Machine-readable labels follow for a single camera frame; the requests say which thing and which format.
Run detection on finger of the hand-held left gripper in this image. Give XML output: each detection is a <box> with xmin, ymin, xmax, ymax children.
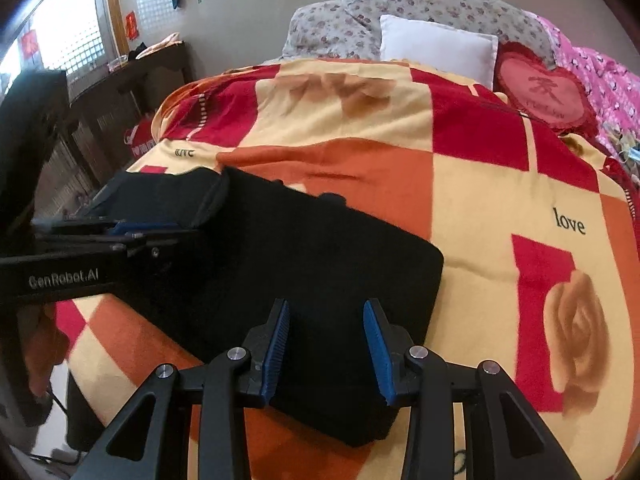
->
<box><xmin>34</xmin><ymin>229</ymin><xmax>204</xmax><ymax>262</ymax></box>
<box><xmin>32</xmin><ymin>216</ymin><xmax>182</xmax><ymax>236</ymax></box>

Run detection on dark wooden desk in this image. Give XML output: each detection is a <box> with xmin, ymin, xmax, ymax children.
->
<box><xmin>65</xmin><ymin>40</ymin><xmax>196</xmax><ymax>196</ymax></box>

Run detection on black chair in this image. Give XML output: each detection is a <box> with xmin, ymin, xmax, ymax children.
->
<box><xmin>0</xmin><ymin>67</ymin><xmax>68</xmax><ymax>241</ymax></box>

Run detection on grey floral quilt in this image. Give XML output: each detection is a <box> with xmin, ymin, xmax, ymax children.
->
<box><xmin>265</xmin><ymin>0</ymin><xmax>558</xmax><ymax>71</ymax></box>

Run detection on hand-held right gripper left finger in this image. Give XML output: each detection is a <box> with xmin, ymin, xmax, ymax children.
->
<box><xmin>75</xmin><ymin>297</ymin><xmax>292</xmax><ymax>480</ymax></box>

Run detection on red and yellow printed blanket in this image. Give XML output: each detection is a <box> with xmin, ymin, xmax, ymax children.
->
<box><xmin>25</xmin><ymin>57</ymin><xmax>640</xmax><ymax>480</ymax></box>

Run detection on pink penguin print blanket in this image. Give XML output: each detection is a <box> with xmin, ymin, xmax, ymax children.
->
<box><xmin>535</xmin><ymin>12</ymin><xmax>640</xmax><ymax>161</ymax></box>

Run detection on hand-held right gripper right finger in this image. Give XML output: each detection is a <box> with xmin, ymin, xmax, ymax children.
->
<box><xmin>362</xmin><ymin>297</ymin><xmax>576</xmax><ymax>480</ymax></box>

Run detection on window with lattice grille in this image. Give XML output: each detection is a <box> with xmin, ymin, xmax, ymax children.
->
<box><xmin>0</xmin><ymin>0</ymin><xmax>108</xmax><ymax>91</ymax></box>

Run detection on pile of colourful clothes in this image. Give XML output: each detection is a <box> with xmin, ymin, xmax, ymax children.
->
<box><xmin>605</xmin><ymin>127</ymin><xmax>640</xmax><ymax>176</ymax></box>

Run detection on red heart-shaped cushion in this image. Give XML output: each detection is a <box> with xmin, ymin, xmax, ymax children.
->
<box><xmin>492</xmin><ymin>40</ymin><xmax>598</xmax><ymax>136</ymax></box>

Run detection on white pillow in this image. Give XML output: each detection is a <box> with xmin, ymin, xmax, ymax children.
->
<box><xmin>379</xmin><ymin>14</ymin><xmax>500</xmax><ymax>90</ymax></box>

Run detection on peach cloth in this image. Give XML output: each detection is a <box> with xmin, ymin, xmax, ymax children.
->
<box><xmin>135</xmin><ymin>32</ymin><xmax>183</xmax><ymax>58</ymax></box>

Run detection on black pants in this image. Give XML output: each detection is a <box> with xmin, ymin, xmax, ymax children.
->
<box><xmin>75</xmin><ymin>166</ymin><xmax>445</xmax><ymax>448</ymax></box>

